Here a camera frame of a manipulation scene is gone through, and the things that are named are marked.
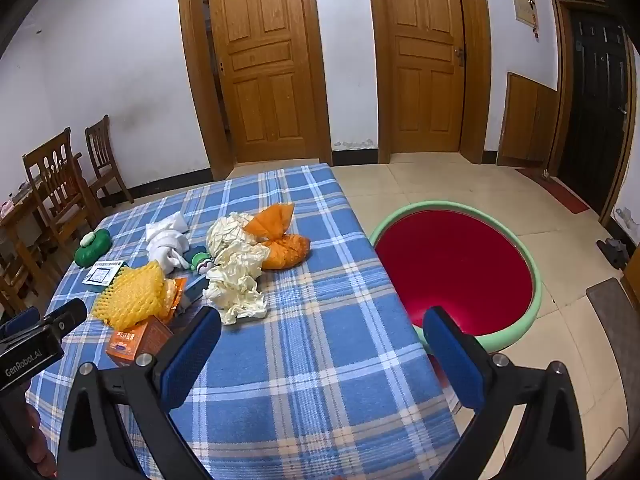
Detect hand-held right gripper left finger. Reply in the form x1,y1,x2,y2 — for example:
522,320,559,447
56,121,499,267
56,305,223,480

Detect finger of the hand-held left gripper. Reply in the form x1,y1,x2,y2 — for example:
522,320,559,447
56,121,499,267
0,306,42,342
42,297,89,332

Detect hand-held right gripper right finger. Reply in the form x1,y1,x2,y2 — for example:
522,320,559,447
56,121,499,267
422,306,588,480

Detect yellow foam fruit net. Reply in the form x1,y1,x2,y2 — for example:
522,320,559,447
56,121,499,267
91,261,173,332

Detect red bucket with green rim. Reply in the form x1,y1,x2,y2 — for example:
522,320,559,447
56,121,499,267
369,201,543,361

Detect white cloth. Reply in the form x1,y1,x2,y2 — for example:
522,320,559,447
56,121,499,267
145,211,192,275

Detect orange mesh bag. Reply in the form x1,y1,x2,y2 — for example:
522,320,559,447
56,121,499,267
243,203,311,271

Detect person's left hand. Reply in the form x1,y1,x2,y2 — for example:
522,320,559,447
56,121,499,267
24,403,57,479

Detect orange cardboard box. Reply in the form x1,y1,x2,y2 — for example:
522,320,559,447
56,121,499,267
105,315,174,367

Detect white printed card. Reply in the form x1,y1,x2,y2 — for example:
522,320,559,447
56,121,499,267
81,261,127,289

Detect orange snack wrapper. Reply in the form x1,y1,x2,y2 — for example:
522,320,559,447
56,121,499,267
164,277,190,322

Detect crumpled cream paper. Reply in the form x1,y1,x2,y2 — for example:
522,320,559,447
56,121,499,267
202,212,271,326

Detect blue plaid tablecloth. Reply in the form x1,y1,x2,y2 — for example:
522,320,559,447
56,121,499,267
25,162,461,480

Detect wooden chair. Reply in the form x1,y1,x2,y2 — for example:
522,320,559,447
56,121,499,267
84,114,135,209
22,127,104,283

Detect grey floor mat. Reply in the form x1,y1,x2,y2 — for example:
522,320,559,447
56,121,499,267
585,277,640,443

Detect grey slippers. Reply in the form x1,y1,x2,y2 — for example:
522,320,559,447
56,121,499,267
596,236,632,271

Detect wooden side cabinet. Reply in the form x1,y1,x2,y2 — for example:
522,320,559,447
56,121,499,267
621,245,640,313

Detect red doormat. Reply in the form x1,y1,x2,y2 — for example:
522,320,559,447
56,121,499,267
516,167,591,214

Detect black entrance door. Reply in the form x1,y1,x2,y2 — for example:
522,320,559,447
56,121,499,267
547,0,637,227

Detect wooden door with metal latch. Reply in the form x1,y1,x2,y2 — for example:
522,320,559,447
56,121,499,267
365,0,493,165

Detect wooden panel door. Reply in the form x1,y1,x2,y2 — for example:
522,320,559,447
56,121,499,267
177,0,334,182

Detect wooden wall cabinet panel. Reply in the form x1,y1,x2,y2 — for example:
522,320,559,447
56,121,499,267
497,72,559,169

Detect beige wall fuse box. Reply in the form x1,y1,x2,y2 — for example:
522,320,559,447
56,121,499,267
509,0,542,27

